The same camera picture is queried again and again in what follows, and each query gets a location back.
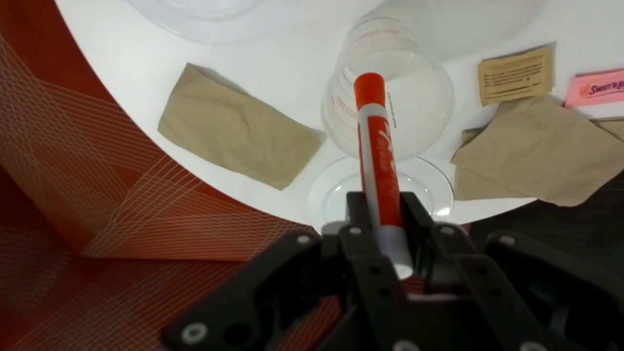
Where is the brown napkin left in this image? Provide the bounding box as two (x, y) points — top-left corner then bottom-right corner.
(452, 96), (624, 207)

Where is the brown napkin right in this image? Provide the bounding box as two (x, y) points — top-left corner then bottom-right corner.
(158, 64), (324, 189)

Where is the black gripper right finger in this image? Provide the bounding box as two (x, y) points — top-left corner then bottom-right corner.
(402, 193), (540, 351)

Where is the clear plastic measuring cup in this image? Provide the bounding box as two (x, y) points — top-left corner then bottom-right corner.
(322, 18), (454, 160)

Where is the brown napkin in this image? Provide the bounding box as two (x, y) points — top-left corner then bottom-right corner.
(158, 64), (324, 189)
(452, 96), (624, 207)

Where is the clear plastic lid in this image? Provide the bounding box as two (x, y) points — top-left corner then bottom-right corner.
(306, 158), (454, 230)

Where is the small brown paper packet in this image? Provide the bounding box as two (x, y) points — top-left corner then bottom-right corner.
(478, 45), (556, 105)

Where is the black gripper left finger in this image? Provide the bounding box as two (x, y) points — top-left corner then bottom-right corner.
(339, 193), (417, 351)

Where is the red marker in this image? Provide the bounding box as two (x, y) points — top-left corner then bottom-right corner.
(353, 72), (413, 279)

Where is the round white table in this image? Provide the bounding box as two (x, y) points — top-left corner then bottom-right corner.
(54, 0), (624, 226)

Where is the orange patterned sofa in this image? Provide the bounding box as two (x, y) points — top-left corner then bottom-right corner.
(0, 0), (292, 351)

